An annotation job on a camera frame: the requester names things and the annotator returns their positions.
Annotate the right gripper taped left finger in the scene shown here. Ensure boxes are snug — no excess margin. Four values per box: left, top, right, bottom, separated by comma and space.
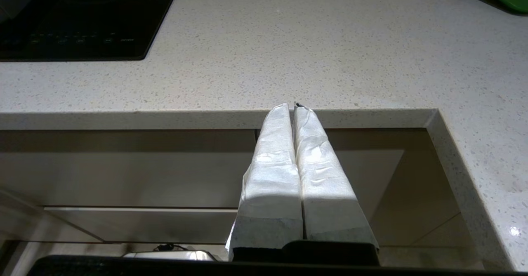
226, 103, 304, 261

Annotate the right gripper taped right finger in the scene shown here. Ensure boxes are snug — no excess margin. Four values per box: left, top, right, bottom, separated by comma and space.
293, 102, 379, 250

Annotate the silver black robot base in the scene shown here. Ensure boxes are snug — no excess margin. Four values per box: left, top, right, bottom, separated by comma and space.
122, 244, 217, 262

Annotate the black induction cooktop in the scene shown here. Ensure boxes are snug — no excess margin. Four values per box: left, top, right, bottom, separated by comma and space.
0, 0, 185, 62

